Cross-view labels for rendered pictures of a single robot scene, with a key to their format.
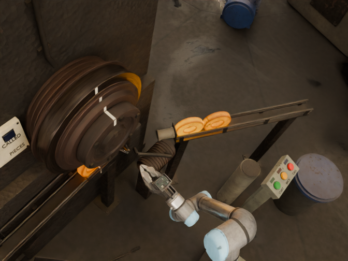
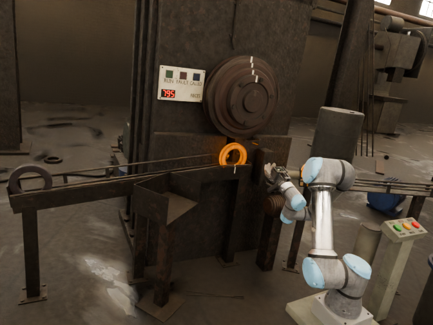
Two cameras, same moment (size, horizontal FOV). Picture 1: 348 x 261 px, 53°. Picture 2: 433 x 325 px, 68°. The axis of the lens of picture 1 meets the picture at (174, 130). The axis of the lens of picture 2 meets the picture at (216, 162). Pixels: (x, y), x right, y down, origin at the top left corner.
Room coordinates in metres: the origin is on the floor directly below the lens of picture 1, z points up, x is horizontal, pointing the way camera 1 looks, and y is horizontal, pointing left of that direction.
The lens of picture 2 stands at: (-0.93, -0.81, 1.30)
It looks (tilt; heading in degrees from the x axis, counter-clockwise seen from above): 17 degrees down; 39
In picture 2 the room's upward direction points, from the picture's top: 8 degrees clockwise
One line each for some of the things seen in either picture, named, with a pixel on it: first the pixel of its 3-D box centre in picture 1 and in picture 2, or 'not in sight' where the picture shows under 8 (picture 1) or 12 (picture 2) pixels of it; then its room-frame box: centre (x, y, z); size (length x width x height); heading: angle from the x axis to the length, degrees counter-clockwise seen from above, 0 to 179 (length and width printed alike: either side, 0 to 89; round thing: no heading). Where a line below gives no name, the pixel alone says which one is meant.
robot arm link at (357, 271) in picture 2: not in sight; (352, 273); (0.35, -0.57, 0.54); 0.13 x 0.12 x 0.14; 138
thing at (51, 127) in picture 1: (91, 119); (242, 98); (0.62, 0.30, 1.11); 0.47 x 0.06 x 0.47; 156
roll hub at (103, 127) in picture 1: (110, 135); (250, 100); (0.58, 0.21, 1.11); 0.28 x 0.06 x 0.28; 156
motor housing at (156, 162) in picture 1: (152, 171); (275, 231); (0.86, 0.04, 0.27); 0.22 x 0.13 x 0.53; 156
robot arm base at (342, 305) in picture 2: not in sight; (345, 295); (0.36, -0.57, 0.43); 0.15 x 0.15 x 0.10
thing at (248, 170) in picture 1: (236, 184); (359, 264); (0.97, -0.48, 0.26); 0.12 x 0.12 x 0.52
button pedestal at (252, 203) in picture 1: (263, 193); (390, 273); (0.94, -0.65, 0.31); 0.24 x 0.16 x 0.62; 156
